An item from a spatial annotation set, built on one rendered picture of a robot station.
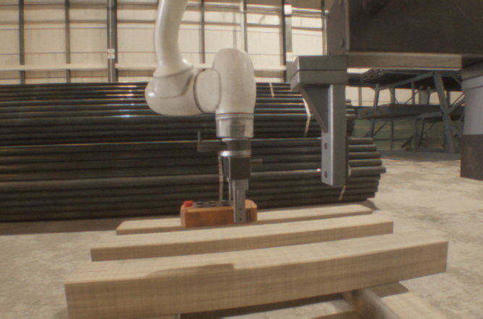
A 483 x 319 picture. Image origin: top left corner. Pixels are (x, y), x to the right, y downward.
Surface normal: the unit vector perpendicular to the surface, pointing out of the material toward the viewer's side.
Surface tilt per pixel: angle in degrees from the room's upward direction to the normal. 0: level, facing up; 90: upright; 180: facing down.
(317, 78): 90
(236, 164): 90
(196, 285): 90
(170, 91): 112
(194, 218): 90
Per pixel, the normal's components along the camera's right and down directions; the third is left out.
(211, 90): -0.42, 0.18
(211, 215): 0.16, 0.07
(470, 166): -1.00, 0.03
